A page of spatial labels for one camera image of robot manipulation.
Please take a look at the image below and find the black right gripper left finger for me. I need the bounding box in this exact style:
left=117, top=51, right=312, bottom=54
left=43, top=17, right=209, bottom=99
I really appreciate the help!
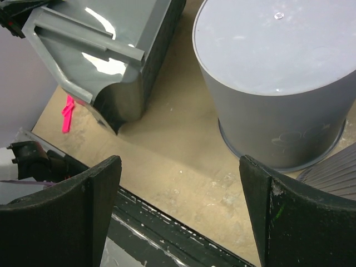
left=1, top=156, right=122, bottom=266

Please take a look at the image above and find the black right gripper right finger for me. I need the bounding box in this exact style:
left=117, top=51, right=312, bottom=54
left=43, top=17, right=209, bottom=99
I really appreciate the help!
left=239, top=155, right=355, bottom=266

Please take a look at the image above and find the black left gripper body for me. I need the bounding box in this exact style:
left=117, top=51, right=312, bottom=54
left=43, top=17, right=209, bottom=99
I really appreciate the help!
left=1, top=0, right=50, bottom=38

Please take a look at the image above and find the grey slatted square basket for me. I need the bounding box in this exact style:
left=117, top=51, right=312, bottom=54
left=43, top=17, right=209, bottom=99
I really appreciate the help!
left=296, top=144, right=355, bottom=200

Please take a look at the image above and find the grey plastic crate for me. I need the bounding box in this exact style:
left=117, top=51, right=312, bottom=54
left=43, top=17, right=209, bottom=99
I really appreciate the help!
left=23, top=0, right=186, bottom=134

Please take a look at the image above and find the grey round plastic bin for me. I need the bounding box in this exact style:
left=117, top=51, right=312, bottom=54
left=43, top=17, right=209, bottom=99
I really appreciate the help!
left=192, top=1, right=355, bottom=172

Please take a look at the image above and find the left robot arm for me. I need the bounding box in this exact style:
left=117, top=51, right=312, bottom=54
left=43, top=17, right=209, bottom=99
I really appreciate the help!
left=1, top=1, right=69, bottom=184

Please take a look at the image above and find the pink plastic clip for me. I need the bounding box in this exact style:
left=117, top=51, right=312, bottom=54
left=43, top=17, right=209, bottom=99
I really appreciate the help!
left=61, top=95, right=75, bottom=134

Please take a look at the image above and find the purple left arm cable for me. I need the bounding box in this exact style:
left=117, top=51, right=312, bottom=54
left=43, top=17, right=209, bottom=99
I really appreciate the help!
left=0, top=179, right=56, bottom=186

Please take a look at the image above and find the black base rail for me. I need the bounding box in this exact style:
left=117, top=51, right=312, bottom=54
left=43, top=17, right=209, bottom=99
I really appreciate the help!
left=44, top=150, right=256, bottom=267

